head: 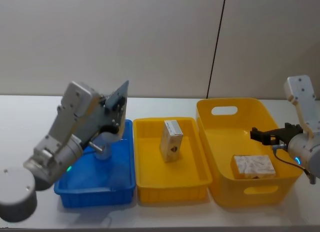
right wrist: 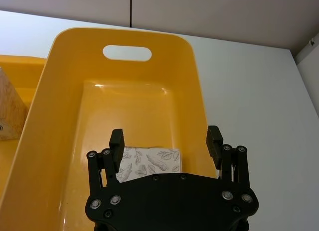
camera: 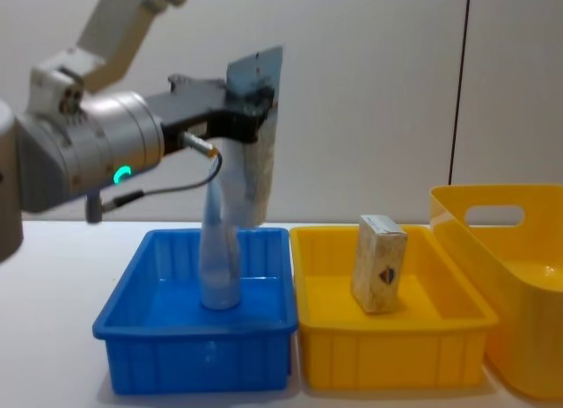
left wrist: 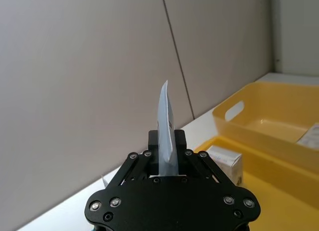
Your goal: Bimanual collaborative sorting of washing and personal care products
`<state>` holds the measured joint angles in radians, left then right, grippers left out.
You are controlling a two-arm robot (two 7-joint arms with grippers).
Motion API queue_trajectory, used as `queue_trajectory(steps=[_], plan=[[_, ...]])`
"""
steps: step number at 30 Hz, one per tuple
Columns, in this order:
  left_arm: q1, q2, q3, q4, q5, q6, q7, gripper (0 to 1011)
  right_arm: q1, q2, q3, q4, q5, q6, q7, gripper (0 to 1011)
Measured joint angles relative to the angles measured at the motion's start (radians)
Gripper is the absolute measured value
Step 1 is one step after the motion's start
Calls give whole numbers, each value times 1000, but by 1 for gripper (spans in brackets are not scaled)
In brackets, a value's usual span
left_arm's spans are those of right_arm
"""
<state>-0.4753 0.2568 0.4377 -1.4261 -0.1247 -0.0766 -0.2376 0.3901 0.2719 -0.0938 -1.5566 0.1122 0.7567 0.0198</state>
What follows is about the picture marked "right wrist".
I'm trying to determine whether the white leaf-print box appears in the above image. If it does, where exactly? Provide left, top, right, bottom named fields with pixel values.
left=115, top=146, right=181, bottom=183

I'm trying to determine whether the large yellow plastic bin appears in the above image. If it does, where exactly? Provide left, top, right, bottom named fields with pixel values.
left=0, top=26, right=220, bottom=231

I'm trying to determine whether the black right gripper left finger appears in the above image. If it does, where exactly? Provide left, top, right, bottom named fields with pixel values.
left=87, top=128, right=126, bottom=190

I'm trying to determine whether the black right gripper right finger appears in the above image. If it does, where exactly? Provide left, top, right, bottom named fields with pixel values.
left=206, top=125, right=251, bottom=185

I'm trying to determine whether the yellow plastic tray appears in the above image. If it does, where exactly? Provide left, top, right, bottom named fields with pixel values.
left=0, top=55, right=48, bottom=199

